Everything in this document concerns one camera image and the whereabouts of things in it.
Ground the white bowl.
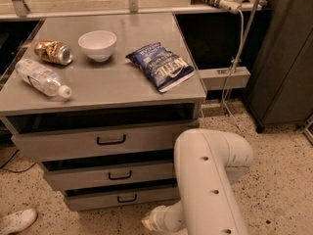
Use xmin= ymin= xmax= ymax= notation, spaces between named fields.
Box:
xmin=78 ymin=30 xmax=117 ymax=62

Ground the grey top drawer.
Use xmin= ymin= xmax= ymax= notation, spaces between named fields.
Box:
xmin=12 ymin=120 xmax=200 ymax=162

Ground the dark grey cabinet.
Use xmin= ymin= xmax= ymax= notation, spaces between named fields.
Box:
xmin=244 ymin=0 xmax=313 ymax=133

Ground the clear plastic water bottle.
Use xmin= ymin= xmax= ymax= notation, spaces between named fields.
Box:
xmin=15 ymin=59 xmax=72 ymax=99

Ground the blue chip bag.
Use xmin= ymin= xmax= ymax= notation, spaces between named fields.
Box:
xmin=126 ymin=42 xmax=195 ymax=93

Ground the grey metal bracket box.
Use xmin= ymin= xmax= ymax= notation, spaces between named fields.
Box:
xmin=199 ymin=67 xmax=250 ymax=91

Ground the grey back shelf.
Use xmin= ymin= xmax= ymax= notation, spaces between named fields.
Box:
xmin=0 ymin=0 xmax=268 ymax=21

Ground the grey middle drawer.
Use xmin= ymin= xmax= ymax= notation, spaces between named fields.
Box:
xmin=44 ymin=160 xmax=175 ymax=191

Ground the white power adapter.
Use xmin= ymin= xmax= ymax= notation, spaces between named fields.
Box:
xmin=219 ymin=0 xmax=241 ymax=14

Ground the grey drawer cabinet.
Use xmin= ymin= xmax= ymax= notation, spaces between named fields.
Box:
xmin=0 ymin=13 xmax=207 ymax=212

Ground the gold crushed can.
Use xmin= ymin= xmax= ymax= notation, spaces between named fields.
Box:
xmin=34 ymin=40 xmax=73 ymax=66

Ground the black floor cable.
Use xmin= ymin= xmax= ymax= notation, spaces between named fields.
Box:
xmin=0 ymin=149 xmax=37 ymax=174

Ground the white sneaker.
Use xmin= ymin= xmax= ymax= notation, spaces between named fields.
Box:
xmin=0 ymin=209 xmax=37 ymax=235

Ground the white power cable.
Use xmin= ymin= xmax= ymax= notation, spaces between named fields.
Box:
xmin=199 ymin=9 xmax=245 ymax=135

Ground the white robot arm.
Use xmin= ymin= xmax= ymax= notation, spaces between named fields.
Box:
xmin=142 ymin=128 xmax=253 ymax=235

